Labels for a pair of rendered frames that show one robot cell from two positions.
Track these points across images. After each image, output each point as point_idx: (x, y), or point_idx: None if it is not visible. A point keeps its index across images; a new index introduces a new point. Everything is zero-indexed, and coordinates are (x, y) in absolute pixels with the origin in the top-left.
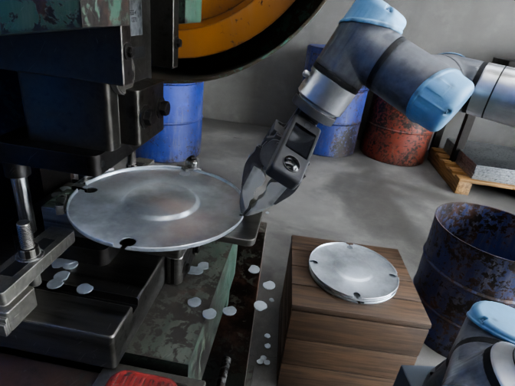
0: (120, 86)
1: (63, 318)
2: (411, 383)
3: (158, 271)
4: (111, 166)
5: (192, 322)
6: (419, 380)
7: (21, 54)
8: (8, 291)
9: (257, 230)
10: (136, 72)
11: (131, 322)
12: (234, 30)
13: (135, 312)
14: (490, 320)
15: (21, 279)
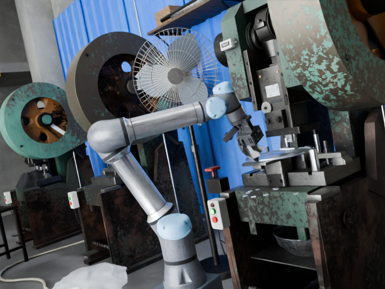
0: (263, 111)
1: (252, 170)
2: (209, 273)
3: (265, 175)
4: (271, 136)
5: (249, 190)
6: (208, 276)
7: None
8: None
9: (246, 163)
10: (277, 107)
11: (249, 179)
12: None
13: (251, 177)
14: (179, 213)
15: None
